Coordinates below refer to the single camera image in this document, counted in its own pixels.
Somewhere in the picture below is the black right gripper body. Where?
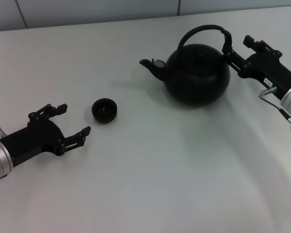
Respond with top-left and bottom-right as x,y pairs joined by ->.
237,51 -> 291,100

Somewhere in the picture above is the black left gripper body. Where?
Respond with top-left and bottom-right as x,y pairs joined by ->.
0,113 -> 65,168

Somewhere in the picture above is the small dark teacup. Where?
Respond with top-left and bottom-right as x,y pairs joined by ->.
91,98 -> 118,125

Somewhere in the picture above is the black round teapot with handle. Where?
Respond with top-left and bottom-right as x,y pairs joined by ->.
139,25 -> 233,106

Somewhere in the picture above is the silver right wrist cable connector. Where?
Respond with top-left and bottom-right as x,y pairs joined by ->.
259,86 -> 291,132

